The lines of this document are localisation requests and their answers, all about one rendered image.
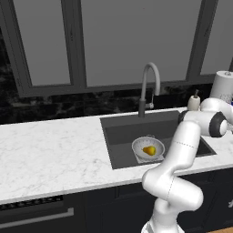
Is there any white soap dispenser bottle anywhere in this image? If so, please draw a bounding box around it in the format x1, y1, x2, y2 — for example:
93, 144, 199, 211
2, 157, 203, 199
187, 89, 201, 112

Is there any dark grey sink basin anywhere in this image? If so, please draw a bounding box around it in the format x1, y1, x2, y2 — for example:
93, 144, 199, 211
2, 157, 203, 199
99, 109, 218, 170

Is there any dark framed window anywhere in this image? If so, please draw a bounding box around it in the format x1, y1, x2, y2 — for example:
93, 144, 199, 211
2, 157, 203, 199
0, 0, 233, 98

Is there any yellow pear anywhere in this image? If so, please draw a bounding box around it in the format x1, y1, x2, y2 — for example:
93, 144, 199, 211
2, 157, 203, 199
142, 146, 157, 157

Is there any dark cabinet door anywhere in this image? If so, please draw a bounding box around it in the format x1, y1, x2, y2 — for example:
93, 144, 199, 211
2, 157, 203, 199
177, 167, 233, 233
86, 182, 158, 233

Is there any white colander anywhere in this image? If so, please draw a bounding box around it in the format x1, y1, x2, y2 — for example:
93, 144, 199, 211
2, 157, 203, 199
131, 135, 167, 165

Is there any black dishwasher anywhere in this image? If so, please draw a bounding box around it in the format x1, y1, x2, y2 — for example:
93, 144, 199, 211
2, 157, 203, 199
0, 194, 87, 233

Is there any silver dishwasher handle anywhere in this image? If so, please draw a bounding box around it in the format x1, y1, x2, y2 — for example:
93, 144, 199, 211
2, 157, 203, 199
0, 207, 75, 230

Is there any white paper towel roll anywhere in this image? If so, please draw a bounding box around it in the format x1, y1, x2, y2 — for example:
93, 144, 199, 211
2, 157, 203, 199
208, 70, 233, 106

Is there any grey arched sink faucet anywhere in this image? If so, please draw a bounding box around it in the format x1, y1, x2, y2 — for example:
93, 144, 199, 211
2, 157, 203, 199
137, 62, 161, 118

